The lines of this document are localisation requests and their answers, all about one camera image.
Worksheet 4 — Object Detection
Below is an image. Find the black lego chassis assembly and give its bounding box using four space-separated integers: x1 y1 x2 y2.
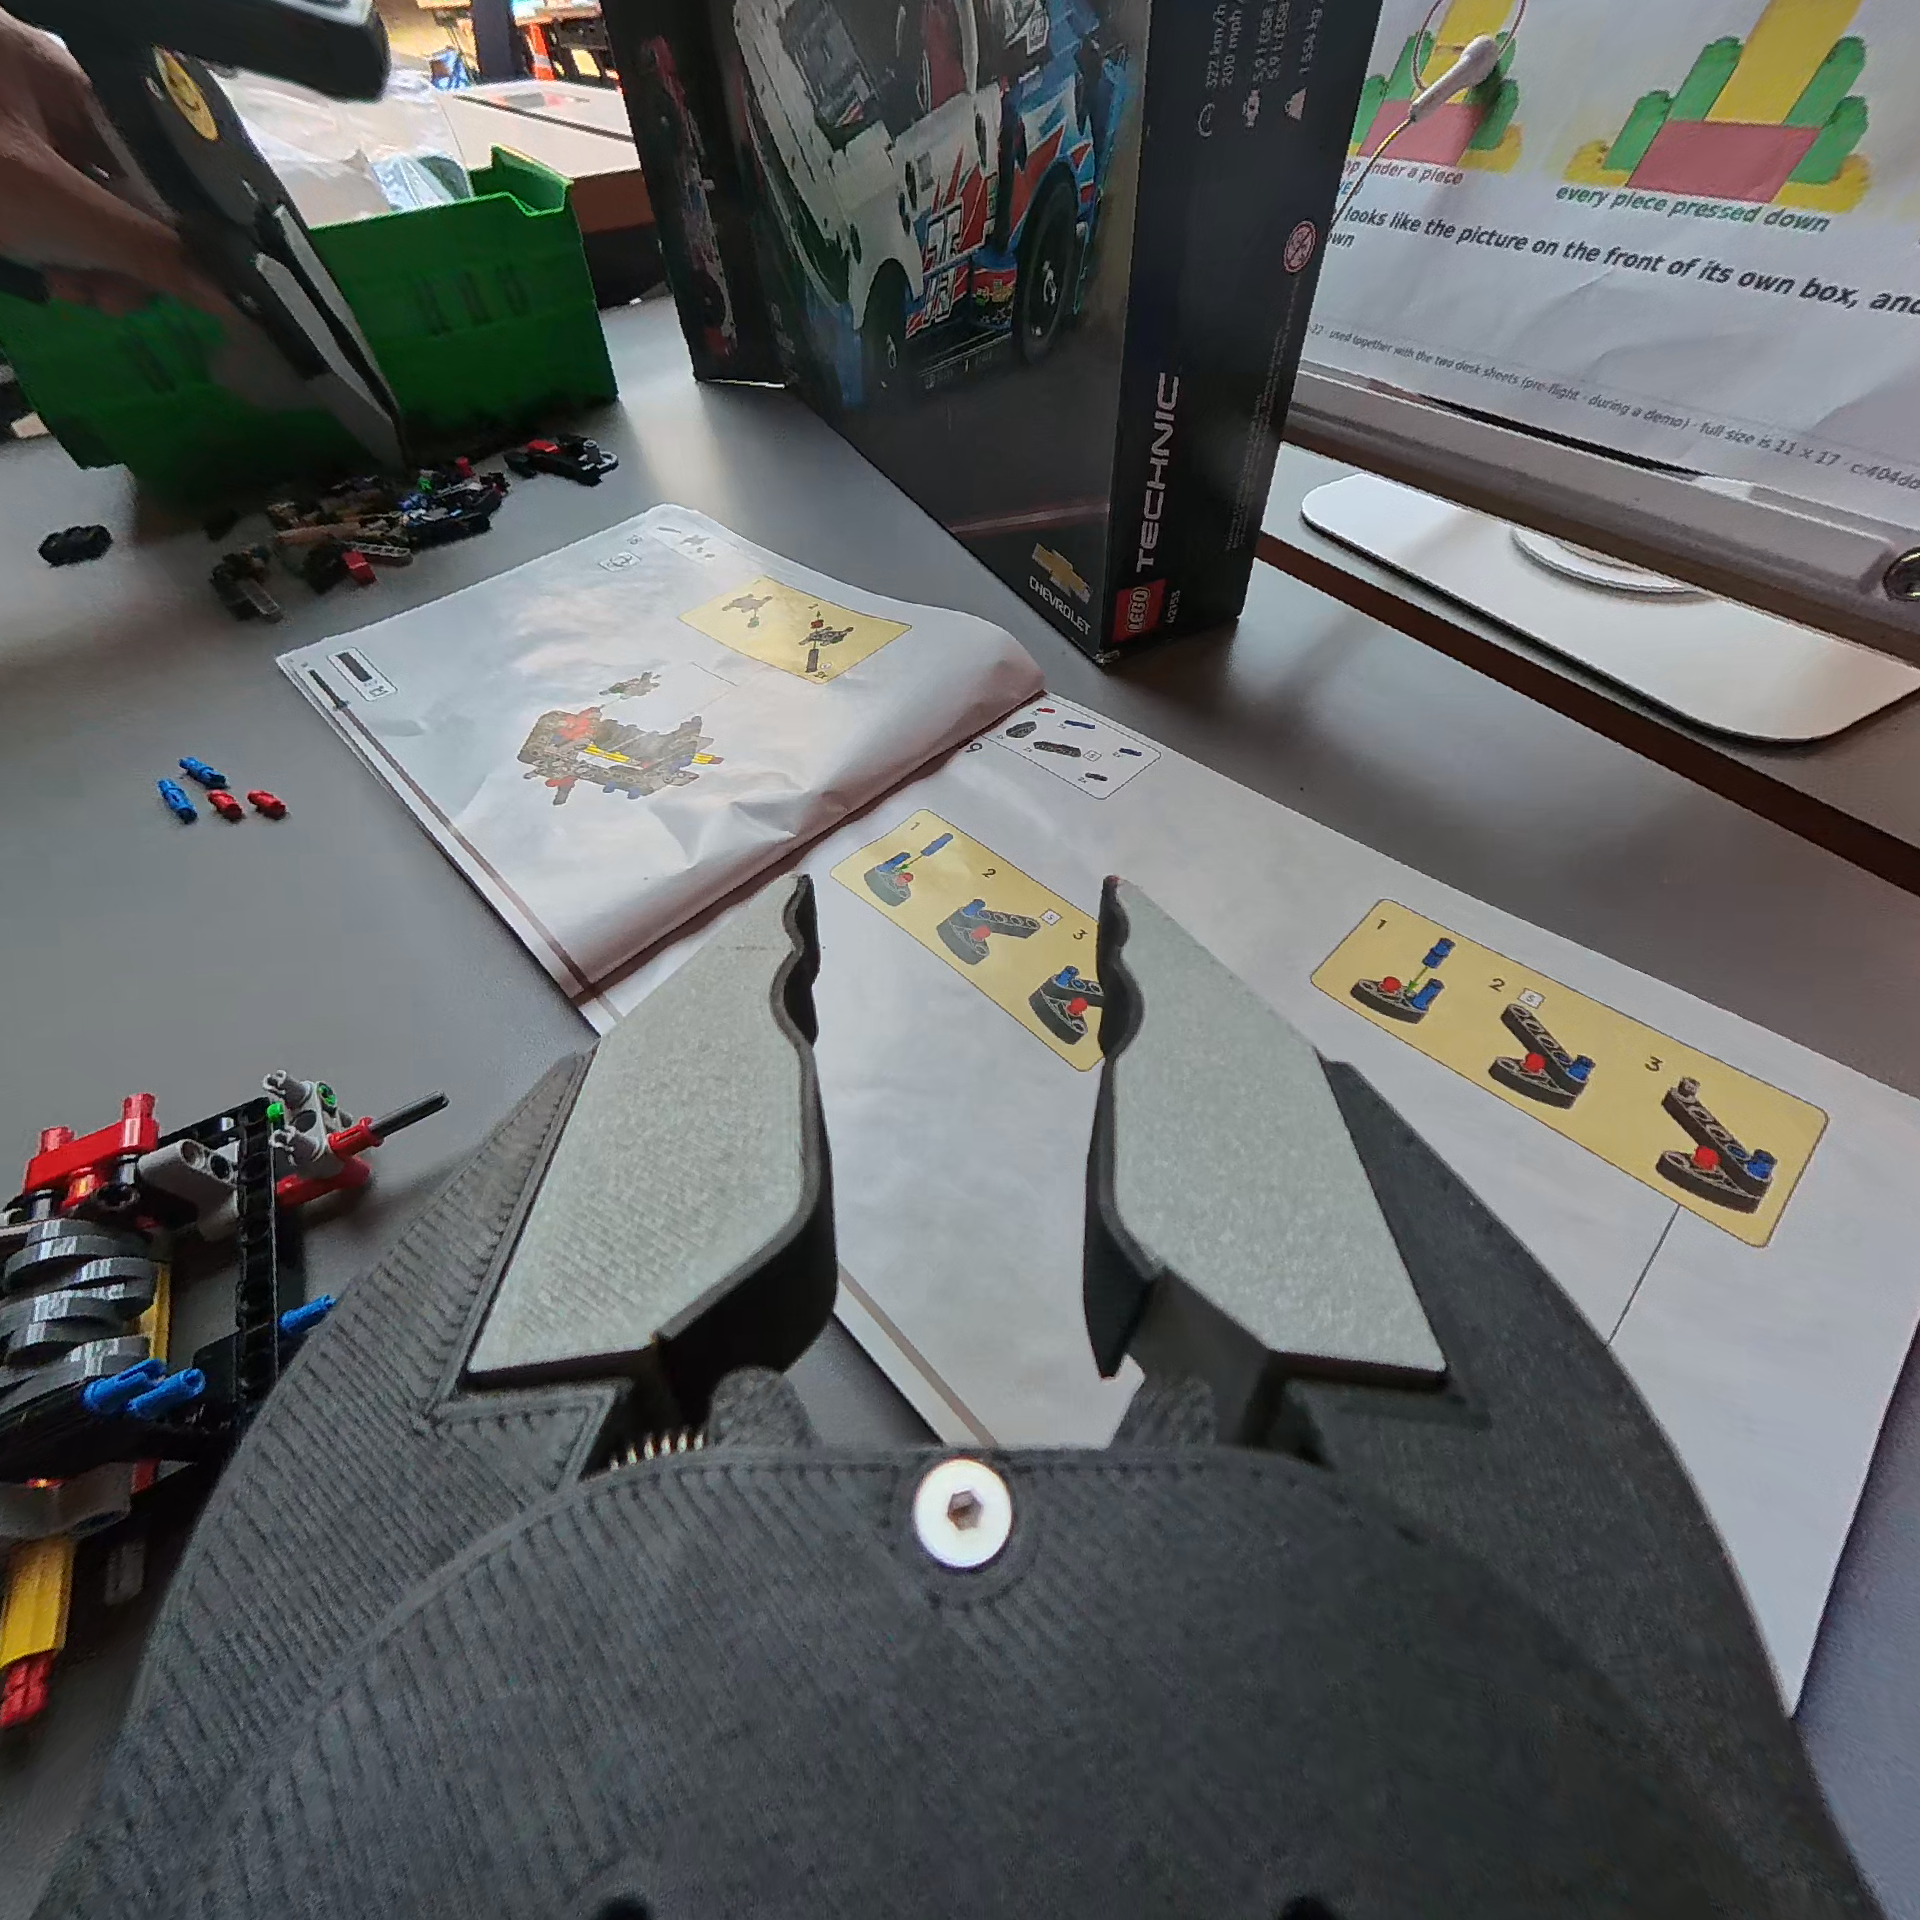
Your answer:
0 1067 453 1728

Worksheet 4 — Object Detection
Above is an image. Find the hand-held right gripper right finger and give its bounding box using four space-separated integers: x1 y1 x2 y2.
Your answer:
1083 879 1450 1442

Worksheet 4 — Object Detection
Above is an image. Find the lego instruction booklet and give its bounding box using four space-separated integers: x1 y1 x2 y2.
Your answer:
276 504 1920 1713

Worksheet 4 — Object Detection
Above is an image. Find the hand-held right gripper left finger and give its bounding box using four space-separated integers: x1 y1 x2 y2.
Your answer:
465 873 836 1389

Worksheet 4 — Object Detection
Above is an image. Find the person's left hand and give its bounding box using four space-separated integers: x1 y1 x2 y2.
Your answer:
0 23 226 308

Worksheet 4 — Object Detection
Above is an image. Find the dark car picture box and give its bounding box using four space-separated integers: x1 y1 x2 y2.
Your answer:
599 0 1385 657

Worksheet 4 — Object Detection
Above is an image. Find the white background table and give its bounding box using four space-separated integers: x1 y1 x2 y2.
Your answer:
450 83 676 233

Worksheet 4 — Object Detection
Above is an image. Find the clear plastic bag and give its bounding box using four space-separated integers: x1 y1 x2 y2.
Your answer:
210 75 483 213

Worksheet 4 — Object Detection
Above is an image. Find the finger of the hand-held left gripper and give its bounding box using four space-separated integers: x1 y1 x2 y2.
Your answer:
195 299 396 467
257 209 404 456

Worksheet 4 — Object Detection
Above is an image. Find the pile of lego pieces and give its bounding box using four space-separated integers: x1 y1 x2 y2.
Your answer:
36 433 620 620

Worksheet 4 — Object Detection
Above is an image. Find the green plastic bin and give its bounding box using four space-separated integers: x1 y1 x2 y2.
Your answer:
0 146 620 482

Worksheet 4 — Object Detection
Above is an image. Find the white printed instruction sheet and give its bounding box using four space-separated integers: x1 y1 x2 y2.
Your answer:
1295 0 1920 529

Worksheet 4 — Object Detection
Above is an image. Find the white computer monitor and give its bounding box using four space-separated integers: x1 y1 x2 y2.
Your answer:
1257 0 1920 746

